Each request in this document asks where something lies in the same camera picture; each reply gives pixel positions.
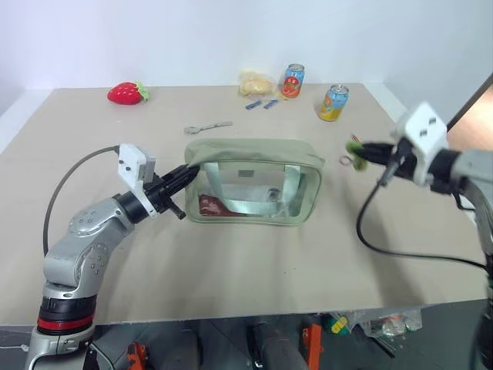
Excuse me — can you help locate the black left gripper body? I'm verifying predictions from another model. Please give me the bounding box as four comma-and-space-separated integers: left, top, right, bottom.
144, 172, 186, 221

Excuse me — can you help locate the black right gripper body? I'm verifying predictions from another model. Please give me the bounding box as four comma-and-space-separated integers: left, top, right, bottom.
393, 138, 420, 180

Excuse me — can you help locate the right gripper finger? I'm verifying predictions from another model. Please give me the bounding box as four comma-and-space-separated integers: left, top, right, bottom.
364, 150, 398, 166
363, 141, 398, 154

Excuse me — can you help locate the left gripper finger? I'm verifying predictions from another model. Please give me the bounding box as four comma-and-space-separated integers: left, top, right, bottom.
161, 163, 202, 189
166, 176, 196, 197

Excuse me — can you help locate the green plush keychain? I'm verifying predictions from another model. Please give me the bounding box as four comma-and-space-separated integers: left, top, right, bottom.
344, 140, 371, 173

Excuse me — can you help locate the green pouch with clear window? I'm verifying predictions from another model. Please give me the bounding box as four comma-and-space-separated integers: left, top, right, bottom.
183, 137, 327, 229

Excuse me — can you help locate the red packet inside pouch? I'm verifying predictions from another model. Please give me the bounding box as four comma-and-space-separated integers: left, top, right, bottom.
197, 193, 247, 217

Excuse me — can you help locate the metal spoon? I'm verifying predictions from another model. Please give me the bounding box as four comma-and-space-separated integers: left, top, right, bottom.
183, 120, 235, 136

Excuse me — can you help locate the yellow and blue drink can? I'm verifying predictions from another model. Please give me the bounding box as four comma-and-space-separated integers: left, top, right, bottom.
317, 83, 351, 123

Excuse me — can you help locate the dark-edged brown board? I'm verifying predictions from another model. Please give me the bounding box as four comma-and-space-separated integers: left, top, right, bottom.
445, 70, 493, 154

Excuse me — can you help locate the red strawberry toy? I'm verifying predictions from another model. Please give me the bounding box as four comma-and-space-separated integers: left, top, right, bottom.
106, 80, 150, 106

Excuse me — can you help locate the red and blue drink can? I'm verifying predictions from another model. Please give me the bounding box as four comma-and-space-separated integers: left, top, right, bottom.
280, 62, 307, 99

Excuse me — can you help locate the bread in clear wrapper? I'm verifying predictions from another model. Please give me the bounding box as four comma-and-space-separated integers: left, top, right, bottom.
238, 68, 288, 101

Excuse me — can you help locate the clear plastic bag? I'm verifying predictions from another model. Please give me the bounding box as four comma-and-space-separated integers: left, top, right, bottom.
361, 309, 424, 341

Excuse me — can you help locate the yellow and green toy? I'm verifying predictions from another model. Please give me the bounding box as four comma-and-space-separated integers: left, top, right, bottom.
328, 313, 350, 335

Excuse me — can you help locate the dark rounded shape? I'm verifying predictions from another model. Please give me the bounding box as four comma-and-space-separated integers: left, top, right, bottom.
245, 321, 306, 370

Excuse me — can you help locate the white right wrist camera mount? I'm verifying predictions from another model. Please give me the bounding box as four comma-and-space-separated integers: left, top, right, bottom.
390, 101, 450, 187

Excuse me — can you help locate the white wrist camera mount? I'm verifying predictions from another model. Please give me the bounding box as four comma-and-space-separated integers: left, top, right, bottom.
390, 101, 450, 187
116, 143, 158, 219

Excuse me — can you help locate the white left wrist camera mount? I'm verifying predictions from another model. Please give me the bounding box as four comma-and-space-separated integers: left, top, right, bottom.
116, 143, 158, 219

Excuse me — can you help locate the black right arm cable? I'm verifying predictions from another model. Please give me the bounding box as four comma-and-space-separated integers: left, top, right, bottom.
355, 157, 488, 271

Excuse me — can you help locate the grey left arm cable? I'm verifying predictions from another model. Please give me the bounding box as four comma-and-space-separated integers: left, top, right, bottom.
42, 145, 121, 256

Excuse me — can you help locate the orange bracket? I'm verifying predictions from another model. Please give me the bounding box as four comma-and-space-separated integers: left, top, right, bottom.
301, 323, 325, 368
126, 340, 150, 370

